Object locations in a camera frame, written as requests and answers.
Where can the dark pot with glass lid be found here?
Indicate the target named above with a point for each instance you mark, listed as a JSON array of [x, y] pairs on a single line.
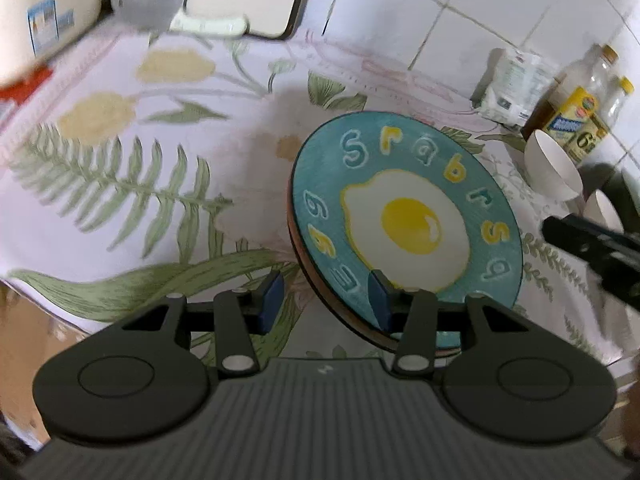
[[597, 177]]

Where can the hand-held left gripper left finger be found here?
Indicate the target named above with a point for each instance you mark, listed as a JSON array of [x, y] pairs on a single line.
[[270, 302]]

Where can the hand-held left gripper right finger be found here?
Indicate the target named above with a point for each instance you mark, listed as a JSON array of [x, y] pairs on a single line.
[[379, 302]]

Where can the white salt bag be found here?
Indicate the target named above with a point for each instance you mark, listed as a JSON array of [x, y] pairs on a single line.
[[520, 85]]

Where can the white ribbed small bowl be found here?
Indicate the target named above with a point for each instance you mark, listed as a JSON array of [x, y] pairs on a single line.
[[550, 167], [602, 212]]

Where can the red striped mat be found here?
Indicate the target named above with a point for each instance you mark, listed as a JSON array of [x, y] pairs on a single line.
[[22, 87]]

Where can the cooking oil bottle yellow label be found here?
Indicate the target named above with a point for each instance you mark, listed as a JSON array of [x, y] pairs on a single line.
[[575, 115]]

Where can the white rice cooker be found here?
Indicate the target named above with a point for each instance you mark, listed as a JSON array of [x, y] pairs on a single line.
[[45, 5]]

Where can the floral tablecloth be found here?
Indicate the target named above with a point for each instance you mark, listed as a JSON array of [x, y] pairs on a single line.
[[175, 170]]

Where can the blue fried egg plate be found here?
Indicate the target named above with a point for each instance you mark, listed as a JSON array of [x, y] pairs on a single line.
[[410, 220]]

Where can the clear vinegar bottle yellow cap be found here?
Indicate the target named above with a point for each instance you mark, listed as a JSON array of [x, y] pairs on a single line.
[[617, 100]]

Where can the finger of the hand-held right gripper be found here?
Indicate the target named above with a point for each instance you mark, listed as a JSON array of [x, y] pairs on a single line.
[[580, 235]]

